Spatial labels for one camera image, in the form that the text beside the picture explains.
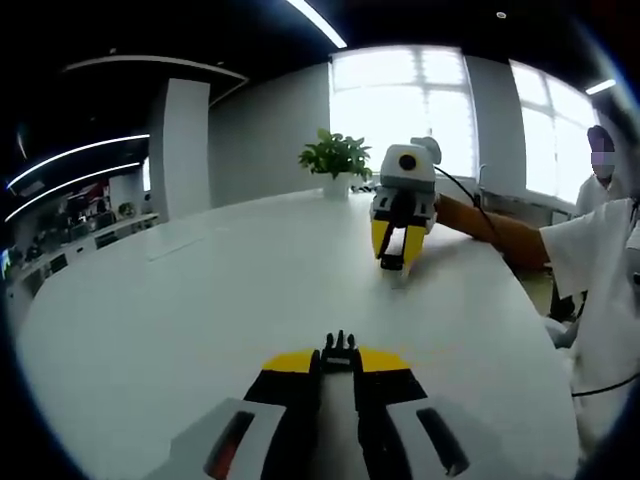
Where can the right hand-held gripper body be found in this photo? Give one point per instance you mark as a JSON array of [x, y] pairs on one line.
[[407, 175]]

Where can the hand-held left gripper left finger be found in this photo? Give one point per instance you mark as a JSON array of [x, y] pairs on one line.
[[260, 415]]

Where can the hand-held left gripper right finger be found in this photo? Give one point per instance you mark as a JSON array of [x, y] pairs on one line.
[[400, 415]]

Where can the black socket buckle part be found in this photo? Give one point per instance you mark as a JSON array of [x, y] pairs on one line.
[[390, 262]]

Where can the black pronged buckle part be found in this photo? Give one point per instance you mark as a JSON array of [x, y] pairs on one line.
[[338, 361]]

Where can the potted green plant white pot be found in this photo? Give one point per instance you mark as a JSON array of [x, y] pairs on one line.
[[336, 155]]

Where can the large window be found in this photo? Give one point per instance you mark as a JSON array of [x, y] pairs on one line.
[[555, 135], [400, 100]]

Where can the long ceiling light strip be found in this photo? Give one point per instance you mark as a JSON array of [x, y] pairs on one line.
[[75, 155], [70, 187], [320, 22]]

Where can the person in white shirt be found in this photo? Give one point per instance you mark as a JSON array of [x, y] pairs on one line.
[[600, 280]]

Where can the short ceiling light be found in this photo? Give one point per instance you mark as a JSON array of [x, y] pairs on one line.
[[600, 86]]

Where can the row of white office desks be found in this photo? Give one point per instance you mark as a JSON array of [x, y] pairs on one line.
[[75, 240]]

